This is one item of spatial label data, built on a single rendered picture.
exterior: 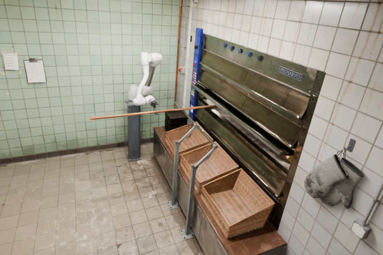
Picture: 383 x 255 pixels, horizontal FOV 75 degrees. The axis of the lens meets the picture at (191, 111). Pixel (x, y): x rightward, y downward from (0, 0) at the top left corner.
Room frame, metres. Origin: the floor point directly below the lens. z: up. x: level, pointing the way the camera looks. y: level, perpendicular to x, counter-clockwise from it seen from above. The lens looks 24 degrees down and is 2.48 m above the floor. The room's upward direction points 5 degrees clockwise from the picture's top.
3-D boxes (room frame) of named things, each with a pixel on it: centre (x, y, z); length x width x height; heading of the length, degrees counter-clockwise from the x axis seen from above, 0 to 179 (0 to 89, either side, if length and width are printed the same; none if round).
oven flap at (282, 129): (2.59, -0.48, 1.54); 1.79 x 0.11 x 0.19; 26
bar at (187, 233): (2.63, 0.09, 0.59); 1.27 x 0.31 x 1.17; 26
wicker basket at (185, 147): (3.00, 0.01, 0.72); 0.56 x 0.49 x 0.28; 24
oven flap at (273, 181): (2.59, -0.48, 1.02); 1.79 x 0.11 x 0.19; 26
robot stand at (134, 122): (3.50, 0.89, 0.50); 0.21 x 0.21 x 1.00; 24
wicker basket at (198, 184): (2.45, -0.25, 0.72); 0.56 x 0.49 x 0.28; 25
